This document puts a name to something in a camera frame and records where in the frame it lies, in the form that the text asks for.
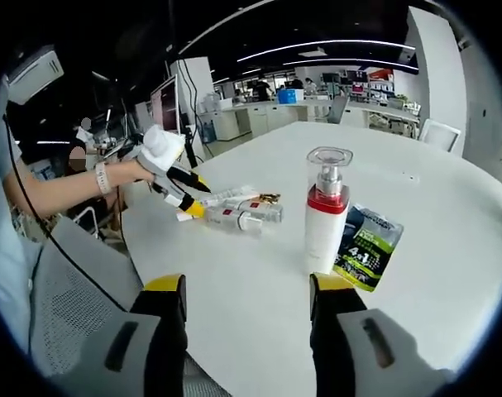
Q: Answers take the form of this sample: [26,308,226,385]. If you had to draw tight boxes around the blue crate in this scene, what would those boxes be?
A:
[277,88,305,104]

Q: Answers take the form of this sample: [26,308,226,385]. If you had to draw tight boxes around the person's light blue shirt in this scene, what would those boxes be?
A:
[0,115,45,361]

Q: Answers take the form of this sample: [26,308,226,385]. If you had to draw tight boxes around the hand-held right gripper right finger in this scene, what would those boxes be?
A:
[308,271,446,397]

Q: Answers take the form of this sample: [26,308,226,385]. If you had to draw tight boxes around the long white counter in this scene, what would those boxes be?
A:
[200,97,421,144]

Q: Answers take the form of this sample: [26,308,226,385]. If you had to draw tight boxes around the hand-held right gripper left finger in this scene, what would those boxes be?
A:
[47,272,189,397]

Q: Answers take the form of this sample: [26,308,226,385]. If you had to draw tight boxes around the white chair frame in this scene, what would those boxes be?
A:
[70,205,102,241]

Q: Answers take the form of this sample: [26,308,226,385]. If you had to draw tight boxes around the small white skincare bottle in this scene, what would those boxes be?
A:
[223,198,285,225]
[204,205,265,237]

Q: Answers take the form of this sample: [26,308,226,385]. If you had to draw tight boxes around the black hanging cable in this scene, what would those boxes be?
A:
[183,60,202,125]

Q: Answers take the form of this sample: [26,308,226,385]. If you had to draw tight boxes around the green black skincare sachet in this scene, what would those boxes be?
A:
[332,202,404,294]

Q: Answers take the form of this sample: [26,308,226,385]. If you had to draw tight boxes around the grey swivel chair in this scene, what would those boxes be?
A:
[324,97,350,125]

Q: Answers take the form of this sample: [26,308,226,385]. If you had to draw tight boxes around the person's left hand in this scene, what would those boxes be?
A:
[122,159,156,185]

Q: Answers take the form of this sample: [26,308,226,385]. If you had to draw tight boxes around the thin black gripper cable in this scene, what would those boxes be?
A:
[115,184,127,245]

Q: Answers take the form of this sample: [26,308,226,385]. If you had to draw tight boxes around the large white pump skincare bottle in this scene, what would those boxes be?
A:
[304,146,354,275]

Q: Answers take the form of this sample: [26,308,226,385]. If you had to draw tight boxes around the white skincare cream tube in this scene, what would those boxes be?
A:
[175,185,262,223]

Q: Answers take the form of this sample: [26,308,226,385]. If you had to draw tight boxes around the white ceiling air conditioner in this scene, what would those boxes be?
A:
[6,45,65,103]

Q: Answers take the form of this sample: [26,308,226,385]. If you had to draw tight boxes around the open laptop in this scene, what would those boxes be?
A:
[149,74,182,136]

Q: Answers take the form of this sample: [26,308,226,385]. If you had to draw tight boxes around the beige wristwatch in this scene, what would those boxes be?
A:
[94,161,112,195]

